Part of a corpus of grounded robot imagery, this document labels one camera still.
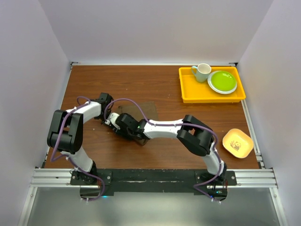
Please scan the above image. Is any brown cloth napkin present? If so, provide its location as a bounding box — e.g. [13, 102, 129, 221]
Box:
[117, 101, 160, 146]

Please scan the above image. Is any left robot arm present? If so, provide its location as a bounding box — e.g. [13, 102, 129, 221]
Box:
[47, 93, 113, 185]

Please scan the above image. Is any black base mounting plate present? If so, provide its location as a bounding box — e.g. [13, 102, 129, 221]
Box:
[70, 169, 237, 198]

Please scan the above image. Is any yellow plastic tray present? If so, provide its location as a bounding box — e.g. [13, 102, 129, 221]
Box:
[179, 66, 246, 104]

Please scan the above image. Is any pale green mug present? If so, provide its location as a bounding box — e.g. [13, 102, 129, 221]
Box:
[191, 63, 212, 83]

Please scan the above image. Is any green plate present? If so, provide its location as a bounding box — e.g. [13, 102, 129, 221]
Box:
[207, 71, 238, 95]

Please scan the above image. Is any yellow panda bowl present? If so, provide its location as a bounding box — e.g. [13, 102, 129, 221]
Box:
[222, 129, 254, 159]

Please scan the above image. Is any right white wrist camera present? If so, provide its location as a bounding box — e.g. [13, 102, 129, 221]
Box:
[104, 113, 120, 129]

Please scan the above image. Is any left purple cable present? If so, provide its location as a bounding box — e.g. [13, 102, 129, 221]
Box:
[50, 96, 106, 202]

